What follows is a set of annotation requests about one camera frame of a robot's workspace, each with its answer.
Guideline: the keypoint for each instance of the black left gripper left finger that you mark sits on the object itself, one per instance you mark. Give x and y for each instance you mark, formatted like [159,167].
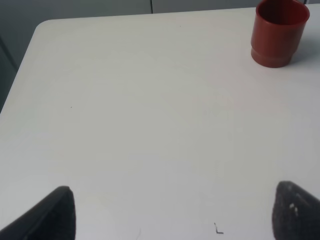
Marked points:
[53,218]

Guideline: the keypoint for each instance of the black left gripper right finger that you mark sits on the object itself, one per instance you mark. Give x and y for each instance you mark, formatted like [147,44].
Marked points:
[295,213]

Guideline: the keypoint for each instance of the red plastic cup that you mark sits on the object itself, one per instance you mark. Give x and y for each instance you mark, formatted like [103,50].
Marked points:
[277,31]

